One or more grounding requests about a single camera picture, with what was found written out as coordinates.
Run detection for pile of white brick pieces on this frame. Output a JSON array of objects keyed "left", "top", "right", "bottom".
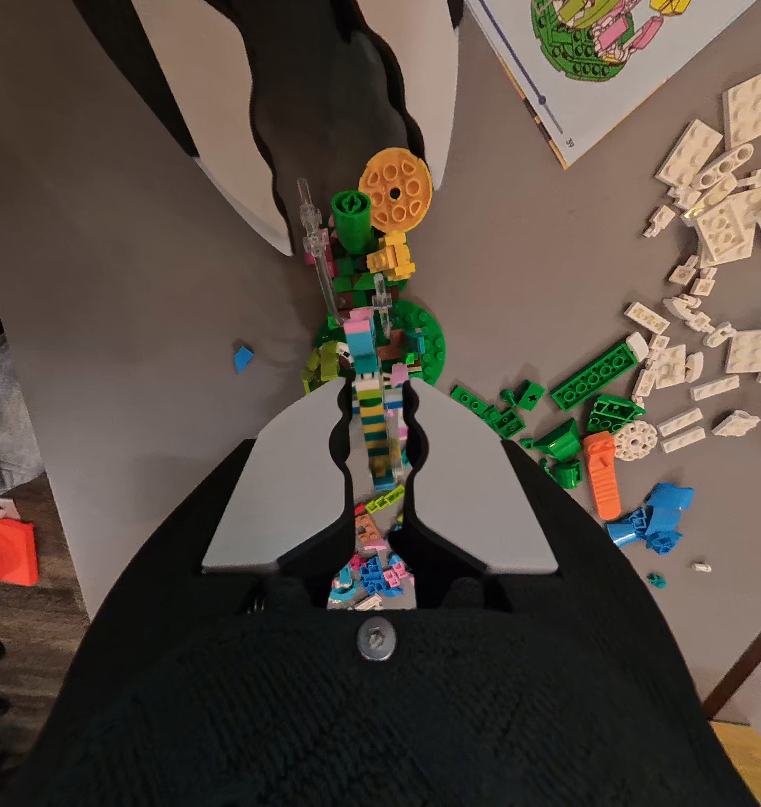
[{"left": 626, "top": 69, "right": 761, "bottom": 455}]

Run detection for striped fish brick model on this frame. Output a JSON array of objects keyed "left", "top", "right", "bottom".
[{"left": 342, "top": 309, "right": 413, "bottom": 493}]

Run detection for yellow brick set box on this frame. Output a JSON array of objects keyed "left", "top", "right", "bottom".
[{"left": 711, "top": 719, "right": 761, "bottom": 807}]

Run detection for grey desk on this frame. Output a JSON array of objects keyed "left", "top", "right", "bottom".
[{"left": 0, "top": 0, "right": 761, "bottom": 720}]

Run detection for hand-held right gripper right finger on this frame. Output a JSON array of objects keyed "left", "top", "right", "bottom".
[{"left": 400, "top": 378, "right": 561, "bottom": 576}]

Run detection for person's grey sweater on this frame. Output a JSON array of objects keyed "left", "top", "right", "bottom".
[{"left": 0, "top": 246, "right": 44, "bottom": 499}]

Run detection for green lego plant model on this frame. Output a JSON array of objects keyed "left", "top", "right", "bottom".
[{"left": 298, "top": 146, "right": 447, "bottom": 404}]

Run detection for orange brick separator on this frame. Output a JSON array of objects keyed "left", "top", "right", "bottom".
[{"left": 582, "top": 432, "right": 624, "bottom": 521}]

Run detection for red cloth object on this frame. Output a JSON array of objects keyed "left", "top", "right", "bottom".
[{"left": 0, "top": 498, "right": 41, "bottom": 587}]

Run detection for pile of blue brick pieces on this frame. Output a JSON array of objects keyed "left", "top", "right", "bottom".
[{"left": 607, "top": 482, "right": 696, "bottom": 556}]

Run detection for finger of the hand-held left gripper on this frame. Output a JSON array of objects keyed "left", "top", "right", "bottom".
[
  {"left": 355, "top": 0, "right": 462, "bottom": 191},
  {"left": 130, "top": 0, "right": 296, "bottom": 258}
]

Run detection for pile of green brick pieces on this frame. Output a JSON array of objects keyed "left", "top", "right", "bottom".
[{"left": 450, "top": 343, "right": 646, "bottom": 489}]

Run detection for instruction booklet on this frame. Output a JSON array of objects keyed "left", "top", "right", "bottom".
[{"left": 465, "top": 0, "right": 759, "bottom": 171}]

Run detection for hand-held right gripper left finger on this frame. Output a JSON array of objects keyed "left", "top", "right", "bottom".
[{"left": 200, "top": 377, "right": 357, "bottom": 575}]

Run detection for white round gear brick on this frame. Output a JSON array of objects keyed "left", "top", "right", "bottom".
[{"left": 612, "top": 421, "right": 658, "bottom": 461}]

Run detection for scattered colourful brick pieces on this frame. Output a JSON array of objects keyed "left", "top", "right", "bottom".
[{"left": 329, "top": 482, "right": 665, "bottom": 611}]

